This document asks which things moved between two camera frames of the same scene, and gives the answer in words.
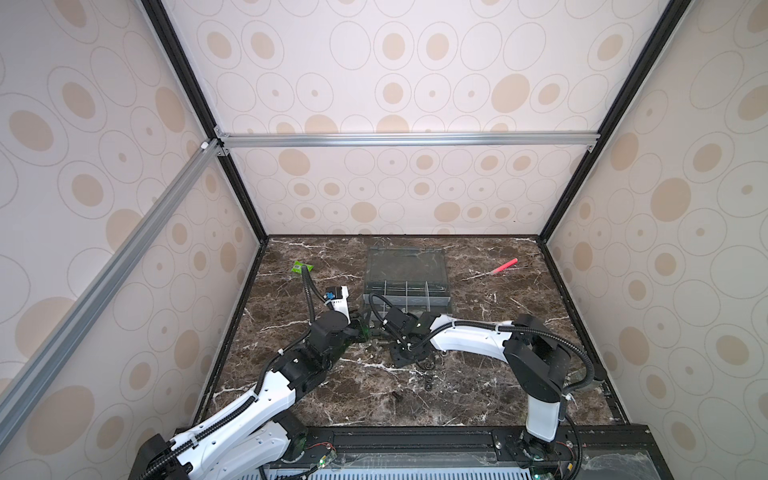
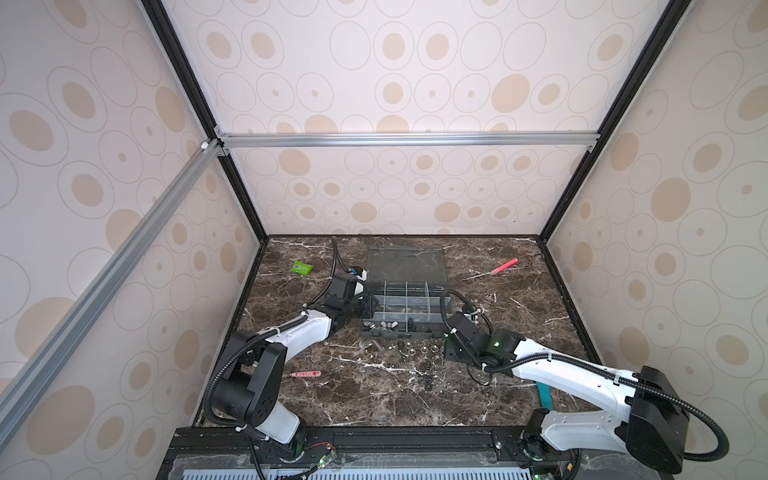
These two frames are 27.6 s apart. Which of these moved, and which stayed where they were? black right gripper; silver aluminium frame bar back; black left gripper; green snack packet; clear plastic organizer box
Moved: black left gripper; black right gripper
Stayed: clear plastic organizer box; green snack packet; silver aluminium frame bar back
